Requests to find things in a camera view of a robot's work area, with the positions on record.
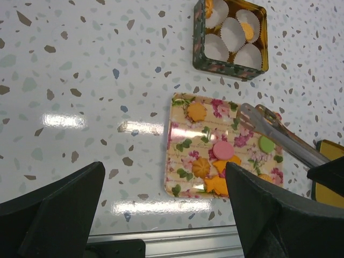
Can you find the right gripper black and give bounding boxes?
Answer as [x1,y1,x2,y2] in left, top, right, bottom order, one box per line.
[307,157,343,190]

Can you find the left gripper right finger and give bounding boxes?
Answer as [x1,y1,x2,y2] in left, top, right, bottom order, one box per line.
[226,162,343,257]

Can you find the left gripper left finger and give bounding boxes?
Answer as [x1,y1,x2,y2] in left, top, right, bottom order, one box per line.
[1,162,105,257]

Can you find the gold tin lid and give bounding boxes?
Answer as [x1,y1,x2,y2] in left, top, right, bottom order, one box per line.
[308,140,343,208]

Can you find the metal tongs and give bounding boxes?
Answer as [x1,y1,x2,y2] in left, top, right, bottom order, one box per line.
[236,103,330,168]

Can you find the pink sandwich cookie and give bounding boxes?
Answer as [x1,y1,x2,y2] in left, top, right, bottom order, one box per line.
[212,141,234,160]

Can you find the orange leaf cookie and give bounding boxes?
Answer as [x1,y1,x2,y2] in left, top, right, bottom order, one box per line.
[187,102,207,122]

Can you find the round dotted orange cookie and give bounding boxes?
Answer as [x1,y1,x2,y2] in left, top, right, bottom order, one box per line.
[241,23,254,42]

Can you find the swirl butter cookie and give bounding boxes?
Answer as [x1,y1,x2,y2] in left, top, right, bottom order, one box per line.
[205,0,214,19]
[191,157,211,179]

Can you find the dotted round cookie bottom-right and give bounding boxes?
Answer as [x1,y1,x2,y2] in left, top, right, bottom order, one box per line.
[258,174,273,183]

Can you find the green sandwich cookie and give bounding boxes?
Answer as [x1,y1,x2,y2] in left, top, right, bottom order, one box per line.
[259,136,275,154]

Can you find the floral serving tray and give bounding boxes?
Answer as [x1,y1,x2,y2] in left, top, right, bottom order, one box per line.
[164,93,284,198]

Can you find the white paper cup bottom-right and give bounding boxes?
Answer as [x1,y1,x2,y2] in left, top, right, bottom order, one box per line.
[234,44,262,70]

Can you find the floral cookie tin box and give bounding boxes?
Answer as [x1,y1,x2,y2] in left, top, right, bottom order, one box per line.
[192,1,269,80]

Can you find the white paper cup bottom-left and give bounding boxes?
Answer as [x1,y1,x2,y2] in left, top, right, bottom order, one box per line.
[204,34,229,62]

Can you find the white paper cup centre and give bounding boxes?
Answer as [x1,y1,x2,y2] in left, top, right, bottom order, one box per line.
[220,17,246,53]

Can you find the white paper cup top-right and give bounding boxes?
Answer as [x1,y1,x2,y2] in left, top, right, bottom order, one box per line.
[235,9,261,43]

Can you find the white paper cup top-left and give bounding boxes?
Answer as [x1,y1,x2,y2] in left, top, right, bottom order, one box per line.
[205,0,229,28]

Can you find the aluminium frame rail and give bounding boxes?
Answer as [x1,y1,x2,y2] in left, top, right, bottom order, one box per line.
[88,226,244,257]

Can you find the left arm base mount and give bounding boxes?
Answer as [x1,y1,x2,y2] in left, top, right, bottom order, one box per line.
[83,239,146,258]

